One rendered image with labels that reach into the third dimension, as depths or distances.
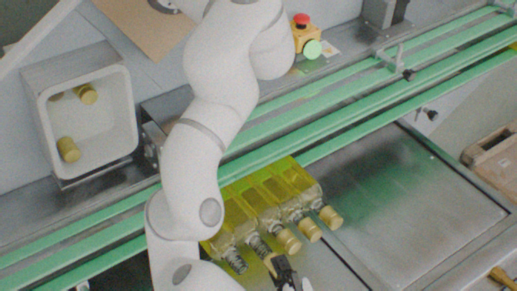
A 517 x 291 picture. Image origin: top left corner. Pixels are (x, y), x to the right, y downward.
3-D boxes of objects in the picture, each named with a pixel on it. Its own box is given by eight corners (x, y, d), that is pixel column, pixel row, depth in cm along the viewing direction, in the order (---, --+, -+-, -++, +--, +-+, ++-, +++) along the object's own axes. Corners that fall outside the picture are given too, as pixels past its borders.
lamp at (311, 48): (300, 57, 140) (308, 64, 138) (302, 41, 137) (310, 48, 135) (315, 51, 142) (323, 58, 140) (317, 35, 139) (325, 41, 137)
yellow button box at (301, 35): (276, 48, 144) (295, 63, 140) (278, 21, 139) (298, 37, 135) (298, 38, 147) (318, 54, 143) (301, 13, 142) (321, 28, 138)
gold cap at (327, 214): (315, 214, 127) (328, 228, 125) (327, 202, 127) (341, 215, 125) (320, 219, 130) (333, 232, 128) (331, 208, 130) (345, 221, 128)
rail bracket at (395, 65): (365, 55, 147) (405, 85, 139) (371, 31, 142) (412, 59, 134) (378, 51, 149) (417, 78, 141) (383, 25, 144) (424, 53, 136)
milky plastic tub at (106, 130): (43, 157, 120) (60, 184, 116) (17, 69, 105) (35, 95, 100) (121, 125, 128) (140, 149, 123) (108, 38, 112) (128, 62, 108)
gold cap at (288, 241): (275, 243, 124) (288, 258, 121) (276, 232, 121) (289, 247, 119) (288, 235, 125) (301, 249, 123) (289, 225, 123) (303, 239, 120)
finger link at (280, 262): (298, 282, 113) (284, 255, 117) (299, 273, 111) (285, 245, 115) (282, 288, 112) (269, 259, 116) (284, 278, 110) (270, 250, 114)
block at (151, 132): (141, 157, 129) (157, 177, 125) (137, 125, 122) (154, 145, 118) (156, 151, 131) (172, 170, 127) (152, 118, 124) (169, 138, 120)
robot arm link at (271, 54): (213, 51, 106) (267, 99, 97) (189, -3, 96) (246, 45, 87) (255, 20, 108) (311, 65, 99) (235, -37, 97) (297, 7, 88)
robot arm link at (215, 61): (186, 142, 95) (147, 78, 82) (260, 35, 104) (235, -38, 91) (235, 161, 90) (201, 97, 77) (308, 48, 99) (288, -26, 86)
